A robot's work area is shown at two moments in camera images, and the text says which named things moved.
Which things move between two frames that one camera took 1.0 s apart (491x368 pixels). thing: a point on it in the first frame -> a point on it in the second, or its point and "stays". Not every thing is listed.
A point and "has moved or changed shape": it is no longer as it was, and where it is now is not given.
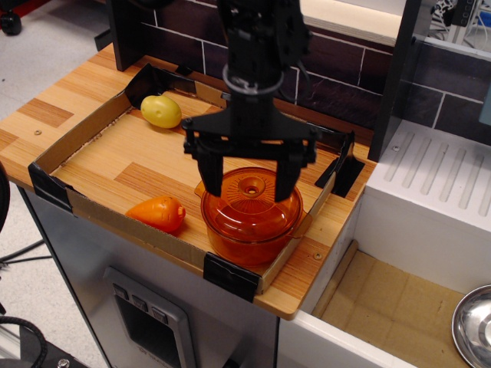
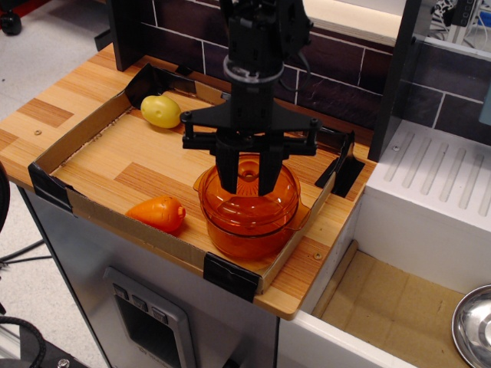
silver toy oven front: [146, 308] stays
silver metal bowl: [471, 328] stays
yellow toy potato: [161, 111] stays
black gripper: [252, 127] -> [252, 117]
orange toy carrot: [165, 212] stays
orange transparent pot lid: [247, 209] has moved or changed shape
